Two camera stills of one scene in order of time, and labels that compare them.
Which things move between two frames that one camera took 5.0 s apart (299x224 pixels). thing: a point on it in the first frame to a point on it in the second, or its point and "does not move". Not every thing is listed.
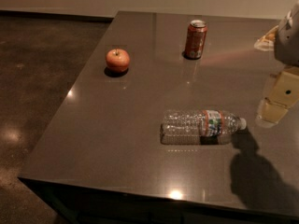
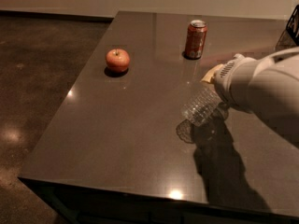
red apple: x=117 y=61 does not move
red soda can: x=194 y=43 does not move
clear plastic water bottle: x=199 y=127 to x=206 y=107
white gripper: x=288 y=42 to x=228 y=77
